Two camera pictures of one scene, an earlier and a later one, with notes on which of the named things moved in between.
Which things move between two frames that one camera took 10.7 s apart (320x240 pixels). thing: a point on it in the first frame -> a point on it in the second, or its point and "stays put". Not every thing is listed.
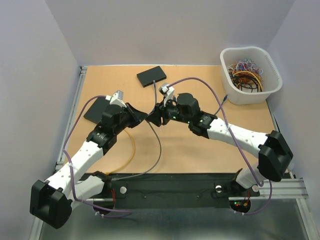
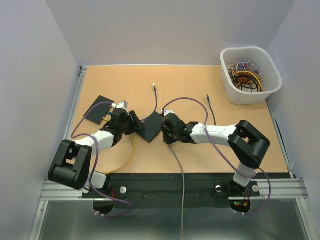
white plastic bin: [249, 74] stays put
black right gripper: [159, 111] -> [168, 139]
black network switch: [147, 77] -> [151, 127]
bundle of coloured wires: [246, 74] stays put
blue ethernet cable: [224, 99] -> [111, 112]
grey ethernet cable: [153, 165] -> [182, 229]
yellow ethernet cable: [108, 173] stays put
